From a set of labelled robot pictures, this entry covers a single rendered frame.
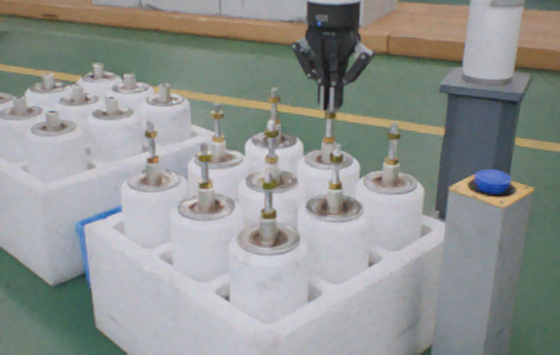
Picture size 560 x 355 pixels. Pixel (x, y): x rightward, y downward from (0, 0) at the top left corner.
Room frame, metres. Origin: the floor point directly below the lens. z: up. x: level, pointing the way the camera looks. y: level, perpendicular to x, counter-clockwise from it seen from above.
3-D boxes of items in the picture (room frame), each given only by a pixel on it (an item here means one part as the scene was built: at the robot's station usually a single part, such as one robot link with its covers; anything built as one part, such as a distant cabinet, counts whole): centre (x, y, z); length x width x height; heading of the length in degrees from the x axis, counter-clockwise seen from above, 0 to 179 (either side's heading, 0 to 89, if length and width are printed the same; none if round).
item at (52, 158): (1.09, 0.38, 0.16); 0.10 x 0.10 x 0.18
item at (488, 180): (0.71, -0.25, 0.32); 0.04 x 0.04 x 0.02
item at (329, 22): (0.95, -0.09, 0.45); 0.08 x 0.08 x 0.09
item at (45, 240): (1.26, 0.38, 0.09); 0.39 x 0.39 x 0.18; 45
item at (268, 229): (0.70, 0.00, 0.26); 0.02 x 0.02 x 0.03
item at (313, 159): (0.95, -0.09, 0.25); 0.08 x 0.08 x 0.01
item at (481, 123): (1.24, -0.41, 0.15); 0.15 x 0.15 x 0.30; 65
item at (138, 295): (0.86, 0.00, 0.09); 0.39 x 0.39 x 0.18; 44
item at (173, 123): (1.26, 0.21, 0.16); 0.10 x 0.10 x 0.18
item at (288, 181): (0.86, 0.00, 0.25); 0.08 x 0.08 x 0.01
